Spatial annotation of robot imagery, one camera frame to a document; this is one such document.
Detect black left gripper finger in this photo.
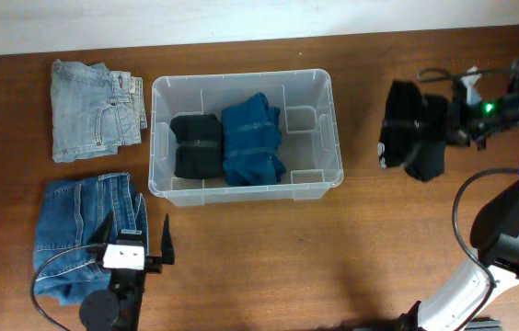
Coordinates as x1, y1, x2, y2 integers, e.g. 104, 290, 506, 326
88, 211, 114, 244
160, 214, 175, 265

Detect black garment with tape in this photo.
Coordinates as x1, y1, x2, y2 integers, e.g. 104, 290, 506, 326
170, 114, 224, 179
377, 80, 448, 182

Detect light blue jeans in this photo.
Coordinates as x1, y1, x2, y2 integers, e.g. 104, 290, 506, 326
51, 60, 147, 163

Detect teal blue garment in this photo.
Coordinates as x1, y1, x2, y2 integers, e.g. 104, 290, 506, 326
221, 92, 285, 186

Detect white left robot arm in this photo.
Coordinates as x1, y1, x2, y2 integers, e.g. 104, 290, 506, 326
79, 211, 175, 331

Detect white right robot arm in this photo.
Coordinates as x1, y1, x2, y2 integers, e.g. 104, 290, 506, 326
377, 59, 519, 330

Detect dark blue folded jeans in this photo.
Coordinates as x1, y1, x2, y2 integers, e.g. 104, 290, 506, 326
33, 173, 148, 305

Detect clear plastic storage bin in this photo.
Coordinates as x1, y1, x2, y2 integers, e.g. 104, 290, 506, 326
148, 69, 344, 207

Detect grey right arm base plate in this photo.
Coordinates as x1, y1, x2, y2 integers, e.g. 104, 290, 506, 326
464, 319, 502, 331

